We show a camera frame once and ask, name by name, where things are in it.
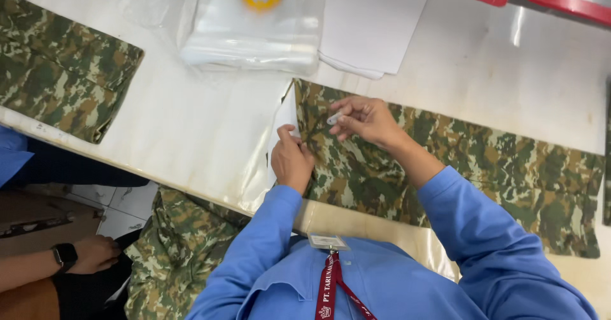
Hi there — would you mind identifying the person's left hand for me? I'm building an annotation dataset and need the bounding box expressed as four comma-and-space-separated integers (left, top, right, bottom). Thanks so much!
271, 124, 316, 196

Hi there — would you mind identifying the person's right hand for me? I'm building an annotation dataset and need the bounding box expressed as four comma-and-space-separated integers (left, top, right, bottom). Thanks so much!
328, 96, 407, 152

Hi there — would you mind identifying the camouflage trousers laid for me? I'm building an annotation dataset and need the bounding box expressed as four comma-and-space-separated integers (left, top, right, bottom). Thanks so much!
292, 78, 606, 260

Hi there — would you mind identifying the white paper sheet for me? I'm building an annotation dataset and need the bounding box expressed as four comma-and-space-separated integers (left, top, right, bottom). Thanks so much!
266, 85, 302, 168

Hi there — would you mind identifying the stack of white papers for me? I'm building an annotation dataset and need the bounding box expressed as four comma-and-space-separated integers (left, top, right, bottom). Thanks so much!
318, 0, 433, 80

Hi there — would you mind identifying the stack of clear plastic bags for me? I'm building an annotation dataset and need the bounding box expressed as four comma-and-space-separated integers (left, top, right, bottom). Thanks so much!
178, 0, 327, 76

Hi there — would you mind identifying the clear badge holder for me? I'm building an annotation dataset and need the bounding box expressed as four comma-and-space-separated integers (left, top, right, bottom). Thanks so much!
307, 233, 351, 253

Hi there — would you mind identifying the heap of camouflage garments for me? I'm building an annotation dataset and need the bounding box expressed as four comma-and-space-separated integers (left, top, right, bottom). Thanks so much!
124, 185, 252, 320

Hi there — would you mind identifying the person's blue shirt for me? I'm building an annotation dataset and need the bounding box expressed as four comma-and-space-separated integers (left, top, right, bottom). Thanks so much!
236, 236, 488, 320

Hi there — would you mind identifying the folded camouflage garment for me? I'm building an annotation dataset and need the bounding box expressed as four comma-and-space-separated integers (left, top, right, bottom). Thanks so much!
0, 0, 145, 145

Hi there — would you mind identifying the black wrist watch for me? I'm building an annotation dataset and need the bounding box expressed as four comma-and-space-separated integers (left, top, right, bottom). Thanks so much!
51, 243, 79, 275

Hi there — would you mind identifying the camouflage garment edge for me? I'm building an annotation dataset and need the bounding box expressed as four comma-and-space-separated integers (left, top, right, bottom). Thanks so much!
603, 75, 611, 226

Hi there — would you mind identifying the brown cardboard box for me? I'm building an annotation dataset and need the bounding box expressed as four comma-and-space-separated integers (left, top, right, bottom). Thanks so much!
0, 190, 105, 259

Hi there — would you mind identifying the red lanyard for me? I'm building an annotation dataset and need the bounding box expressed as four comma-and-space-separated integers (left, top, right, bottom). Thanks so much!
314, 249, 379, 320

